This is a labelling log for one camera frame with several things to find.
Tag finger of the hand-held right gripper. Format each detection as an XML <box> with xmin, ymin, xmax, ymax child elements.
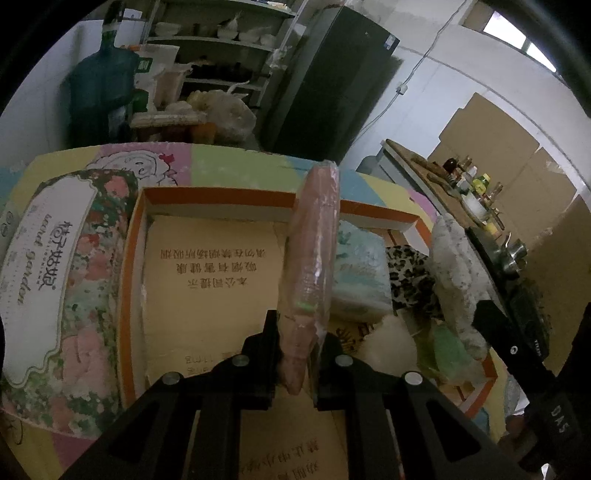
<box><xmin>473</xmin><ymin>300</ymin><xmax>557</xmax><ymax>407</ymax></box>

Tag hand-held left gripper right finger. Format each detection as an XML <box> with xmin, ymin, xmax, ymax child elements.
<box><xmin>314</xmin><ymin>332</ymin><xmax>532</xmax><ymax>480</ymax></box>

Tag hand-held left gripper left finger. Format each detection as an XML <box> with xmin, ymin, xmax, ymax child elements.
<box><xmin>60</xmin><ymin>309</ymin><xmax>282</xmax><ymax>480</ymax></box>

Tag mint green sponge puff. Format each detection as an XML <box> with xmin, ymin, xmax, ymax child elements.
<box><xmin>413</xmin><ymin>323</ymin><xmax>472</xmax><ymax>384</ymax></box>

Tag white fluffy pompom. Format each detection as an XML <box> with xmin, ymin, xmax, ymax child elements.
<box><xmin>358</xmin><ymin>314</ymin><xmax>419</xmax><ymax>374</ymax></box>

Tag white floral packet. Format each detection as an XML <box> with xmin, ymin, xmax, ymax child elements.
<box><xmin>431</xmin><ymin>215</ymin><xmax>490</xmax><ymax>361</ymax></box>

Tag shallow cardboard tray box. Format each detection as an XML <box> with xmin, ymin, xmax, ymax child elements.
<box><xmin>115</xmin><ymin>187</ymin><xmax>497</xmax><ymax>480</ymax></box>

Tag pale green tissue packet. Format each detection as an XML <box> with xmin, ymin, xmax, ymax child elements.
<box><xmin>330</xmin><ymin>219</ymin><xmax>393</xmax><ymax>321</ymax></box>

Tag leopard print scrunchie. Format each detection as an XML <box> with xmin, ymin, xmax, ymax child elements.
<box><xmin>385</xmin><ymin>246</ymin><xmax>444</xmax><ymax>319</ymax></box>

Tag pink cloth pack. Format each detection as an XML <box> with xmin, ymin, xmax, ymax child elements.
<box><xmin>279</xmin><ymin>160</ymin><xmax>341</xmax><ymax>395</ymax></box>

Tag black gas stove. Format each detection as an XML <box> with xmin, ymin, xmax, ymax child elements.
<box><xmin>466</xmin><ymin>226</ymin><xmax>550</xmax><ymax>361</ymax></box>

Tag metal kettle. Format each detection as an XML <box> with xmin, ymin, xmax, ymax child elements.
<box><xmin>492</xmin><ymin>233</ymin><xmax>529</xmax><ymax>278</ymax></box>

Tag large white bowl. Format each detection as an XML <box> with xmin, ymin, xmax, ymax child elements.
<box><xmin>462</xmin><ymin>191</ymin><xmax>490</xmax><ymax>220</ymax></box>

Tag row of condiment bottles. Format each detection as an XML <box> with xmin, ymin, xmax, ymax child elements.
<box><xmin>443</xmin><ymin>156</ymin><xmax>504</xmax><ymax>204</ymax></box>

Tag wooden cutting board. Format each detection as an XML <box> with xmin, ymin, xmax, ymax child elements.
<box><xmin>385</xmin><ymin>138</ymin><xmax>467</xmax><ymax>217</ymax></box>

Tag kitchen counter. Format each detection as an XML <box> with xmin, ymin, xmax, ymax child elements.
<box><xmin>379</xmin><ymin>138</ymin><xmax>555</xmax><ymax>361</ymax></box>

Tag floral tissue pack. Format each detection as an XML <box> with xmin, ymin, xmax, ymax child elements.
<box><xmin>0</xmin><ymin>168</ymin><xmax>139</xmax><ymax>437</ymax></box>

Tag filled plastic bag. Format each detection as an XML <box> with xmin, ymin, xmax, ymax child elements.
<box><xmin>187</xmin><ymin>88</ymin><xmax>257</xmax><ymax>148</ymax></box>

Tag dark refrigerator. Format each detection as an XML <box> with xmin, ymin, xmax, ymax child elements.
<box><xmin>261</xmin><ymin>4</ymin><xmax>402</xmax><ymax>162</ymax></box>

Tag high barred window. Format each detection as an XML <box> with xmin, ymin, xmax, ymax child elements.
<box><xmin>464</xmin><ymin>0</ymin><xmax>559</xmax><ymax>70</ymax></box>

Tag white sack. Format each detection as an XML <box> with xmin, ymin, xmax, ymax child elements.
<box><xmin>136</xmin><ymin>44</ymin><xmax>181</xmax><ymax>112</ymax></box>

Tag blue water jug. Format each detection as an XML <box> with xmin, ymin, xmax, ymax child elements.
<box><xmin>65</xmin><ymin>46</ymin><xmax>139</xmax><ymax>144</ymax></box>

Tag white metal shelf rack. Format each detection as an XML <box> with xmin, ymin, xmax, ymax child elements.
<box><xmin>148</xmin><ymin>0</ymin><xmax>301</xmax><ymax>112</ymax></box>

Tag black water pump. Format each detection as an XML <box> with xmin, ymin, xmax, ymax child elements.
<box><xmin>102</xmin><ymin>2</ymin><xmax>125</xmax><ymax>47</ymax></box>

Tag cardboard wall sheet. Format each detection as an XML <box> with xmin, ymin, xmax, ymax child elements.
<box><xmin>427</xmin><ymin>92</ymin><xmax>591</xmax><ymax>333</ymax></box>

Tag wall cable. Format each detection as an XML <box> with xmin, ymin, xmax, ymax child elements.
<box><xmin>355</xmin><ymin>0</ymin><xmax>467</xmax><ymax>139</ymax></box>

